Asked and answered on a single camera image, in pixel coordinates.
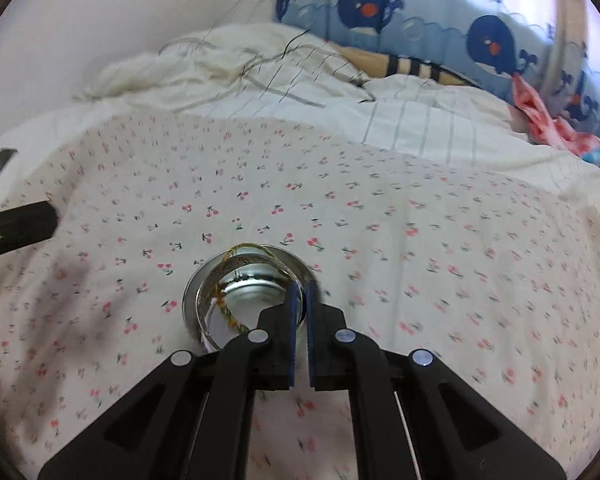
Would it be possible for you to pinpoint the white striped duvet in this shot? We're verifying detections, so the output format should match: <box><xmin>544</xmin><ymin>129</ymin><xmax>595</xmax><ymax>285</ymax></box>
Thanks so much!
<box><xmin>0</xmin><ymin>23</ymin><xmax>600</xmax><ymax>203</ymax></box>

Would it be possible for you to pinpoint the cherry print bed sheet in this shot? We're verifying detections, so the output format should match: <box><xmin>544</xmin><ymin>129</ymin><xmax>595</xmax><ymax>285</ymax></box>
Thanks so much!
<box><xmin>0</xmin><ymin>113</ymin><xmax>600</xmax><ymax>477</ymax></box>

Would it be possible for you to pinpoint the round silver metal tin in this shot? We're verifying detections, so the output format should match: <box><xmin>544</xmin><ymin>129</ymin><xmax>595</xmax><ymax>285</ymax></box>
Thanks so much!
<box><xmin>182</xmin><ymin>243</ymin><xmax>314</xmax><ymax>353</ymax></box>

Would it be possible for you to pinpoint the pink crumpled cloth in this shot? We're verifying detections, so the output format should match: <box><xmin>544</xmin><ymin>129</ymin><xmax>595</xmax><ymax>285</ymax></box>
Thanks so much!
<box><xmin>512</xmin><ymin>75</ymin><xmax>600</xmax><ymax>156</ymax></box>

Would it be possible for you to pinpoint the thin black cable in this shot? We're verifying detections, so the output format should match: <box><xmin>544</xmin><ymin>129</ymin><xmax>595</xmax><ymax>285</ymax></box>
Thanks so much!
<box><xmin>157</xmin><ymin>0</ymin><xmax>376</xmax><ymax>106</ymax></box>

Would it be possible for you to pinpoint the green yellow braided cord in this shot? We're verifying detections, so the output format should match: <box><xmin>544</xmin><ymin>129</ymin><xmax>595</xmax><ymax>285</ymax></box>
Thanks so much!
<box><xmin>201</xmin><ymin>242</ymin><xmax>294</xmax><ymax>354</ymax></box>

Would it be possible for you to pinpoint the blue whale print curtain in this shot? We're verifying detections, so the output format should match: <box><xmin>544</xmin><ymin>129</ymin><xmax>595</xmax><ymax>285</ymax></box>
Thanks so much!
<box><xmin>275</xmin><ymin>0</ymin><xmax>600</xmax><ymax>138</ymax></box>

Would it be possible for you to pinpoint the striped tan pillow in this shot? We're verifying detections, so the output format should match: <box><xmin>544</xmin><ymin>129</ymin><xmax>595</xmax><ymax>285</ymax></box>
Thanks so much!
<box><xmin>328</xmin><ymin>41</ymin><xmax>478</xmax><ymax>88</ymax></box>

